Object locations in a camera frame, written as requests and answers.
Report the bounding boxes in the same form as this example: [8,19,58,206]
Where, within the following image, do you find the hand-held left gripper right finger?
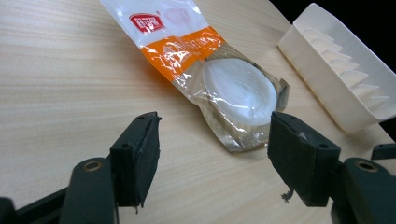
[267,111,342,208]

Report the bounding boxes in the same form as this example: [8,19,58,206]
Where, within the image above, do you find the clear orange cotton pad bag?
[98,0,290,153]

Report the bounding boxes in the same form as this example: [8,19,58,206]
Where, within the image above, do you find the white plastic ridged tray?
[277,2,396,133]

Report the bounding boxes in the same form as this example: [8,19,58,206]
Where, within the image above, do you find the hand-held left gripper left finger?
[109,111,163,208]

